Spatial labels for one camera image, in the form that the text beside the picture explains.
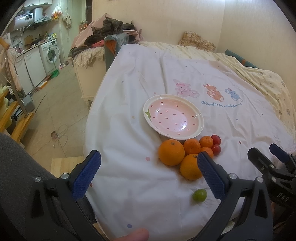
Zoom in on floral pillow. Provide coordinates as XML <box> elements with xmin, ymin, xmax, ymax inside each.
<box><xmin>178</xmin><ymin>31</ymin><xmax>216</xmax><ymax>52</ymax></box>

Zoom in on white washing machine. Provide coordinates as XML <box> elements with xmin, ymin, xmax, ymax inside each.
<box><xmin>39</xmin><ymin>39</ymin><xmax>60</xmax><ymax>75</ymax></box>

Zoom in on red cherry tomato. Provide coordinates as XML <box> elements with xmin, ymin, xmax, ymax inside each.
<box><xmin>211</xmin><ymin>144</ymin><xmax>221</xmax><ymax>156</ymax></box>
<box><xmin>211</xmin><ymin>135</ymin><xmax>221</xmax><ymax>145</ymax></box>

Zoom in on white kitchen cabinets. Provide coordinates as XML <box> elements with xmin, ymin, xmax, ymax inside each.
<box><xmin>16</xmin><ymin>47</ymin><xmax>47</xmax><ymax>94</ymax></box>

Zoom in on cream floral quilt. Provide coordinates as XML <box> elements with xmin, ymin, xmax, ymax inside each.
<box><xmin>139</xmin><ymin>41</ymin><xmax>295</xmax><ymax>138</ymax></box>

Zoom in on small mandarin orange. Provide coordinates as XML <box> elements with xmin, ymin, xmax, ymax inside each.
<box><xmin>183</xmin><ymin>138</ymin><xmax>201</xmax><ymax>155</ymax></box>

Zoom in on white cartoon bedsheet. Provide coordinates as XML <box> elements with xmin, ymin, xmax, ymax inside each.
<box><xmin>84</xmin><ymin>45</ymin><xmax>295</xmax><ymax>240</ymax></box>

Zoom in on grey trousers leg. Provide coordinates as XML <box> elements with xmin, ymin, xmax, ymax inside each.
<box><xmin>1</xmin><ymin>133</ymin><xmax>95</xmax><ymax>240</ymax></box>

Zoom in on wooden rack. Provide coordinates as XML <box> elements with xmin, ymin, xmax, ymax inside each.
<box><xmin>1</xmin><ymin>86</ymin><xmax>35</xmax><ymax>144</ymax></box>

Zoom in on person's thumb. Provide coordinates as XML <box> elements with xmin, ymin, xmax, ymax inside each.
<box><xmin>114</xmin><ymin>228</ymin><xmax>149</xmax><ymax>241</ymax></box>

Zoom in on pink strawberry pattern plate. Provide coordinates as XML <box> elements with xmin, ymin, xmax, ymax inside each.
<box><xmin>143</xmin><ymin>94</ymin><xmax>205</xmax><ymax>140</ymax></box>

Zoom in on white water heater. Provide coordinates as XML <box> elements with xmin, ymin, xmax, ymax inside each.
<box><xmin>11</xmin><ymin>7</ymin><xmax>43</xmax><ymax>30</ymax></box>

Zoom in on pile of clothes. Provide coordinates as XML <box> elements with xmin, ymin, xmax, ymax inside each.
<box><xmin>68</xmin><ymin>14</ymin><xmax>142</xmax><ymax>69</ymax></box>

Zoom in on large orange with stem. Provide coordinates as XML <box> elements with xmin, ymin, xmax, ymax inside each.
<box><xmin>158</xmin><ymin>139</ymin><xmax>185</xmax><ymax>166</ymax></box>

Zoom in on green lime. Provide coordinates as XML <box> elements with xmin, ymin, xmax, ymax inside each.
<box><xmin>192</xmin><ymin>189</ymin><xmax>207</xmax><ymax>202</ymax></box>

